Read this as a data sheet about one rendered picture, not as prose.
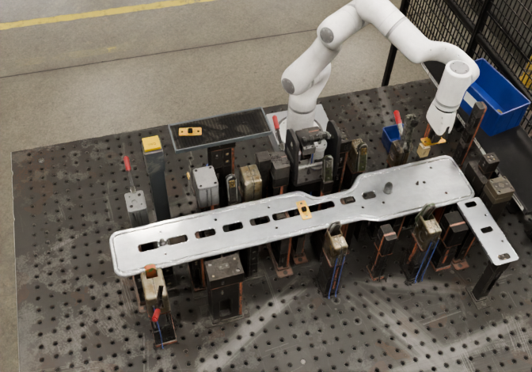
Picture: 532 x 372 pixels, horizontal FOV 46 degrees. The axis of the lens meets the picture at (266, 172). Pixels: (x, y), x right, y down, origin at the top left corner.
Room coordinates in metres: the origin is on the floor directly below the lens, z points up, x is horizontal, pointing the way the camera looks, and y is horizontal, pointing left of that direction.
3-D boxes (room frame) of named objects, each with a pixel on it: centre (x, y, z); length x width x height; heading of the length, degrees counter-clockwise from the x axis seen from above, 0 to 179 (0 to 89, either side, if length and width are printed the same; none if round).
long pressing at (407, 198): (1.35, -0.13, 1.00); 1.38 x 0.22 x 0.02; 110
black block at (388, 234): (1.29, -0.46, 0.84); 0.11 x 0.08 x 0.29; 20
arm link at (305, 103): (1.96, -0.16, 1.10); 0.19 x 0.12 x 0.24; 138
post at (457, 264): (1.38, -0.80, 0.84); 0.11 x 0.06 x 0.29; 20
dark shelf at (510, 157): (1.85, -0.93, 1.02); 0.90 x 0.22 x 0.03; 20
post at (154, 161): (1.51, 0.43, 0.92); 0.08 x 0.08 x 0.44; 20
